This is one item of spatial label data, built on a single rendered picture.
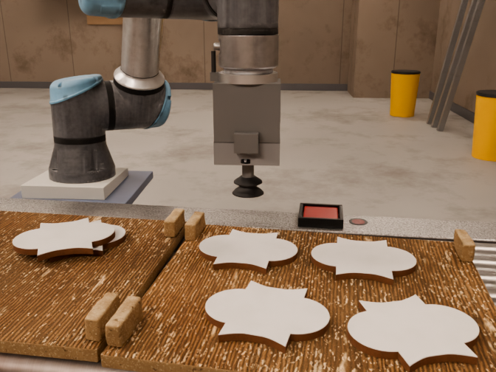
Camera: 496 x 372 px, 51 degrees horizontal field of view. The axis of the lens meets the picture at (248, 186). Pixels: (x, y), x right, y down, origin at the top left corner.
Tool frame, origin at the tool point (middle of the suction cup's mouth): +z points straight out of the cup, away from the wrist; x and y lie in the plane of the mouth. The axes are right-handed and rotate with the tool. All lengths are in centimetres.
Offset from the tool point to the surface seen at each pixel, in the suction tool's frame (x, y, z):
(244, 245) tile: 0.4, -0.5, 8.0
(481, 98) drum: 411, 187, 47
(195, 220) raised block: 5.3, -8.1, 6.3
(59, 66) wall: 880, -391, 63
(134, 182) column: 52, -30, 16
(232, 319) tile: -18.5, -0.7, 8.0
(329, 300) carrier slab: -12.4, 10.3, 9.0
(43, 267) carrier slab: -5.9, -26.9, 9.0
